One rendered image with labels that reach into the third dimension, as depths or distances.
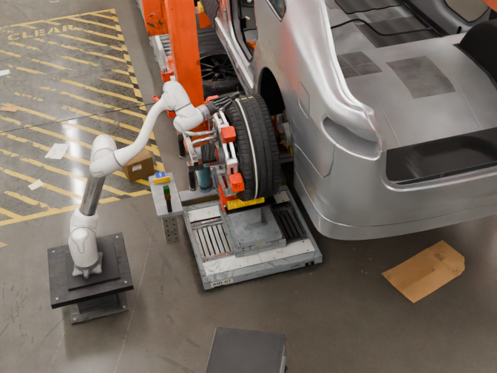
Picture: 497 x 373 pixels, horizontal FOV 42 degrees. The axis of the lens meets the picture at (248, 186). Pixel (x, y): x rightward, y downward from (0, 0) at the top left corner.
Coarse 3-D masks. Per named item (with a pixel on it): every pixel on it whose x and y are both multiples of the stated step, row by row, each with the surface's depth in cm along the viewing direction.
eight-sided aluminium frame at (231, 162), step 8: (216, 112) 392; (208, 120) 414; (216, 120) 383; (224, 120) 383; (224, 144) 376; (232, 144) 377; (224, 152) 376; (232, 152) 376; (232, 160) 376; (216, 168) 425; (224, 168) 425; (224, 176) 425; (224, 184) 415; (224, 192) 409; (232, 192) 390
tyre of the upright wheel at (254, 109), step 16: (240, 96) 396; (256, 96) 391; (240, 112) 379; (256, 112) 379; (240, 128) 373; (256, 128) 375; (272, 128) 376; (240, 144) 372; (256, 144) 373; (272, 144) 375; (240, 160) 376; (256, 160) 375; (272, 160) 378; (272, 176) 383; (240, 192) 400; (272, 192) 397
